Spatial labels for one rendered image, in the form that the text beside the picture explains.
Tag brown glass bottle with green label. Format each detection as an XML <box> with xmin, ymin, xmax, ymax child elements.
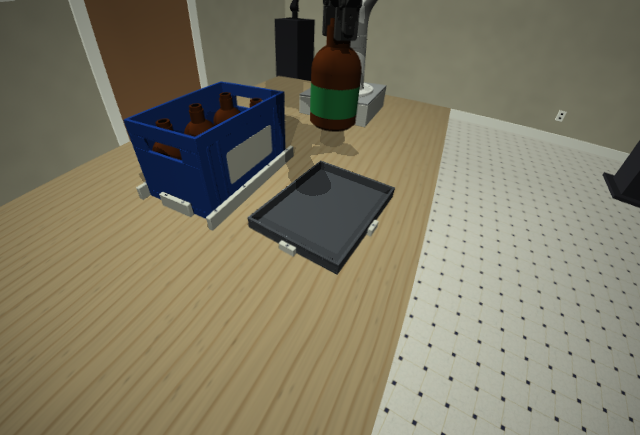
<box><xmin>310</xmin><ymin>18</ymin><xmax>362</xmax><ymax>132</ymax></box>

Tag blue bottle crate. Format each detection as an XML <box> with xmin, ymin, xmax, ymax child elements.
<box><xmin>123</xmin><ymin>81</ymin><xmax>286</xmax><ymax>219</ymax></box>

